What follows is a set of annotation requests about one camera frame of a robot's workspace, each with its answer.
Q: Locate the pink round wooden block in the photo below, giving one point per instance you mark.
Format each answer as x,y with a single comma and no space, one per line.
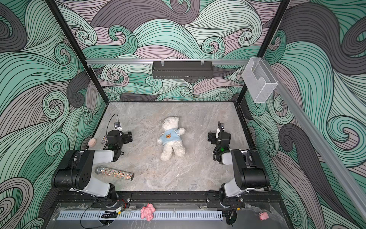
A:
92,142

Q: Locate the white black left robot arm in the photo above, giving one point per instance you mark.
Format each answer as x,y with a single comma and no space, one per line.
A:
75,169

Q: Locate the black left corner post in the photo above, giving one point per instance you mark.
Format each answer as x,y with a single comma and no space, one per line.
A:
66,30

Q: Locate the light blue fleece hoodie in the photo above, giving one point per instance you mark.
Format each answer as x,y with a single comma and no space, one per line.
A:
170,135

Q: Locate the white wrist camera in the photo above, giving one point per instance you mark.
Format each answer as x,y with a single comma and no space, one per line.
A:
117,126
221,128

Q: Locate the colourful card box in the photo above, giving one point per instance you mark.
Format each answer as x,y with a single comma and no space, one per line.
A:
104,140

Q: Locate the small pink toy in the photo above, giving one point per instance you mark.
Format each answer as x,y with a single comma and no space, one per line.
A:
263,216

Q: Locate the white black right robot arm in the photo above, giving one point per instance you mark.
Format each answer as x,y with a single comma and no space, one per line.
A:
249,172

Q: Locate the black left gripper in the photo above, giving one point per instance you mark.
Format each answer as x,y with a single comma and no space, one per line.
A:
126,139

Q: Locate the black wall-mounted tray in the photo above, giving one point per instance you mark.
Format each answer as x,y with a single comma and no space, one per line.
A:
182,70

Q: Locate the aluminium rail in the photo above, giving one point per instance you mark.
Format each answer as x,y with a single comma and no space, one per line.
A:
131,61
292,96

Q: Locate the white slotted cable duct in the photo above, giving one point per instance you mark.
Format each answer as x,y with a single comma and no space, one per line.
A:
136,215

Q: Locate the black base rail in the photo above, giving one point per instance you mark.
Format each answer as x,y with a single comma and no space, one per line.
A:
169,196

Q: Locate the glitter multicolour tube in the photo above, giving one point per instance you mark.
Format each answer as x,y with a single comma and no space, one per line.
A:
114,173

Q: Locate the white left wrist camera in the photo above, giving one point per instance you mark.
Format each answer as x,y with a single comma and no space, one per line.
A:
117,126

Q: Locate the black cage corner post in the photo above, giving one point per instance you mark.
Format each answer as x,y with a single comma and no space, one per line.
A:
270,35

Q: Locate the clear acrylic wall bin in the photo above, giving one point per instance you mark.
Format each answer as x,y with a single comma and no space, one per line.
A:
259,79

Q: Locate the pink plush toy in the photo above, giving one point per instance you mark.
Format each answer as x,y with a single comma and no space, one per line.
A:
147,212

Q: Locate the aluminium rail right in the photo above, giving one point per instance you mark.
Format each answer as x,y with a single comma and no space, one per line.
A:
292,96

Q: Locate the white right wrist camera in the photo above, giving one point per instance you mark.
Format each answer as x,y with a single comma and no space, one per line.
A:
221,128

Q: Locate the aluminium rail back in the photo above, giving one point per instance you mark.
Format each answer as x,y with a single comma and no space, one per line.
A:
131,61

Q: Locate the white plush teddy bear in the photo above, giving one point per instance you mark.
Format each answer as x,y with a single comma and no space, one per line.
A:
175,147

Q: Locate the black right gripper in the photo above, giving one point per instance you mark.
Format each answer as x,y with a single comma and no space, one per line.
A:
212,136

